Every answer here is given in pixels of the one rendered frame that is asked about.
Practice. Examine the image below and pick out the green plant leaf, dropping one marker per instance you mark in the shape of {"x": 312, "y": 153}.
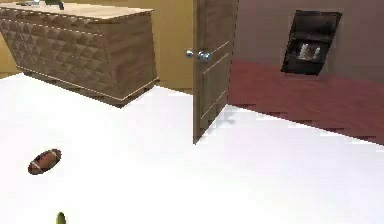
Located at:
{"x": 60, "y": 218}

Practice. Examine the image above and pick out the silver round door knob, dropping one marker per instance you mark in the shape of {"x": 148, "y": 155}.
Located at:
{"x": 189, "y": 53}
{"x": 204, "y": 56}

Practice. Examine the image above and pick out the brown wooden room door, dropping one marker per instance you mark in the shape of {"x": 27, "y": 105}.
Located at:
{"x": 211, "y": 66}

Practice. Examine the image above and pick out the brown oval football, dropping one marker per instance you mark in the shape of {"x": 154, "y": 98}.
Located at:
{"x": 44, "y": 161}

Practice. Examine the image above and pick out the brown wooden chest of drawers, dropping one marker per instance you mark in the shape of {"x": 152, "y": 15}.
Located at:
{"x": 83, "y": 53}

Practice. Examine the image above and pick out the dark green object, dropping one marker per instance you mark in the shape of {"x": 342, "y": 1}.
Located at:
{"x": 53, "y": 3}

